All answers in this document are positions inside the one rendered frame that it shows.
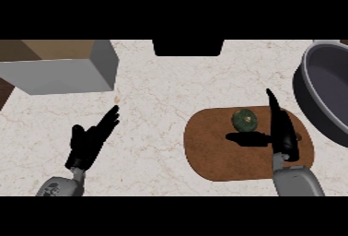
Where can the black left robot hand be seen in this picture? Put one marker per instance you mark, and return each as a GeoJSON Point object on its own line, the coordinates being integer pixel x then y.
{"type": "Point", "coordinates": [90, 138]}

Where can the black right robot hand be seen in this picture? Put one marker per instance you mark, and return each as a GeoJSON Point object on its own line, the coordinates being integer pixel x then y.
{"type": "Point", "coordinates": [281, 132]}

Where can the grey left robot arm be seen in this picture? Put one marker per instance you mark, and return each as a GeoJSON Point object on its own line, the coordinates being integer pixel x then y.
{"type": "Point", "coordinates": [64, 184]}

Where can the green squash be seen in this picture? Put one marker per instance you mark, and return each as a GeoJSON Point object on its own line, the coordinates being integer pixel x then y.
{"type": "Point", "coordinates": [245, 120]}

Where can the brown wooden cutting board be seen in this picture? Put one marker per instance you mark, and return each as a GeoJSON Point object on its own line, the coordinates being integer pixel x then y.
{"type": "Point", "coordinates": [217, 153]}

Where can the dark grey pot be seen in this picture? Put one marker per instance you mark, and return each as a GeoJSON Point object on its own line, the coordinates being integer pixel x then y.
{"type": "Point", "coordinates": [323, 86]}

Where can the grey box with brown top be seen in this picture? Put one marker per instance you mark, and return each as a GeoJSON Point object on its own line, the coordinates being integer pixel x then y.
{"type": "Point", "coordinates": [59, 73]}

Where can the black appliance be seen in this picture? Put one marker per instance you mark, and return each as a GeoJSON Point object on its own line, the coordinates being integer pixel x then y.
{"type": "Point", "coordinates": [188, 47]}

